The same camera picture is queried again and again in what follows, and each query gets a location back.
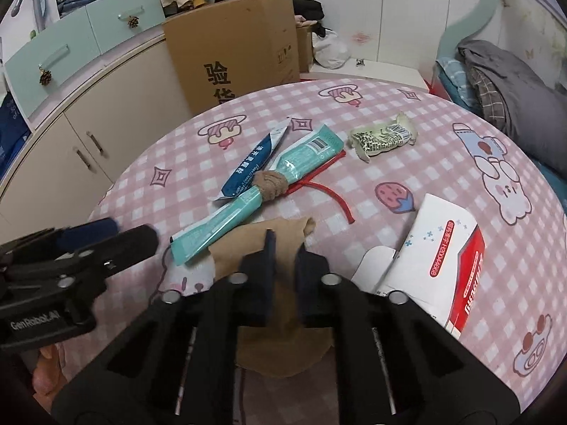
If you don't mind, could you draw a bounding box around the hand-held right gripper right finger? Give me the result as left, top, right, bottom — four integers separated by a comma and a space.
294, 248, 526, 425

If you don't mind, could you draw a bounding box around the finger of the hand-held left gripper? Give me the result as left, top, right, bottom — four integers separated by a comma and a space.
76, 225, 159, 276
55, 218, 119, 253

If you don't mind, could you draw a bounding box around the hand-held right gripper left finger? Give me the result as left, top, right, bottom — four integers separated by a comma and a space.
51, 229, 277, 425

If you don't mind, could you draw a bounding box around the person's left hand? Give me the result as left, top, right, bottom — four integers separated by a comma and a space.
33, 343, 68, 396

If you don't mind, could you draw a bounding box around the tan knotted stocking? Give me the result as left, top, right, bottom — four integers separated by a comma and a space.
252, 169, 296, 205

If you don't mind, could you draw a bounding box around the beige cabinet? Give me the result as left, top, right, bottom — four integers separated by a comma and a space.
0, 31, 196, 233

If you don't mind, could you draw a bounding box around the blue and white tube packet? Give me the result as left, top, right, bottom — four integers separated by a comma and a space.
215, 126, 291, 203

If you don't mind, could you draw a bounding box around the blue printed bag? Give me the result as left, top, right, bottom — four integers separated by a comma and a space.
0, 92, 33, 179

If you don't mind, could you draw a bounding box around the teal tube packet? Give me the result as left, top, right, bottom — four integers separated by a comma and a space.
169, 124, 346, 267

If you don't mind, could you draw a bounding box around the red and white box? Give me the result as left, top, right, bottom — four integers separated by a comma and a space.
352, 193, 487, 342

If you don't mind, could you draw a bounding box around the green and white crumpled wrapper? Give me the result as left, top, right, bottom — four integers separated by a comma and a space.
346, 112, 420, 165

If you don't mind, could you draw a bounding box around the teal drawer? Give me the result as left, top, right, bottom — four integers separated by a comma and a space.
4, 9, 103, 119
86, 0, 167, 56

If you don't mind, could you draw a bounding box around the large cardboard box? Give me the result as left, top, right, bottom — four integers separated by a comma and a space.
163, 0, 302, 117

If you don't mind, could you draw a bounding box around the white bedside table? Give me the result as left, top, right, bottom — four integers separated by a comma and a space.
299, 59, 429, 95

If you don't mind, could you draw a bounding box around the small cardboard box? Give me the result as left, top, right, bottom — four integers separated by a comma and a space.
295, 24, 316, 74

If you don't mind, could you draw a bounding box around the white plastic bag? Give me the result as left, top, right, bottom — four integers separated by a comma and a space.
312, 31, 353, 70

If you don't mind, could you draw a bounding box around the light blue pillow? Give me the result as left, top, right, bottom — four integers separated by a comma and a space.
436, 57, 482, 112

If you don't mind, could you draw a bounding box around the teal quilted sheet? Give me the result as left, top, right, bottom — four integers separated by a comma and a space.
529, 157, 567, 219

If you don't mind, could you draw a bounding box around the plaid pillow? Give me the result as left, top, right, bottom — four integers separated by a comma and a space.
468, 66, 511, 119

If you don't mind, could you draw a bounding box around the black cloth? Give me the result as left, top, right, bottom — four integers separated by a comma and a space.
292, 0, 327, 37

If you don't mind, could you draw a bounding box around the grey pillow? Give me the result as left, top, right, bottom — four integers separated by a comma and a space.
456, 39, 567, 174

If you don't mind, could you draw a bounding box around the pale green headboard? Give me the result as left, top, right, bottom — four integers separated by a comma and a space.
435, 0, 502, 61

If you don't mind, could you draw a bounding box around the red cord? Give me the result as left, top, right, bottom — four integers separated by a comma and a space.
286, 151, 356, 225

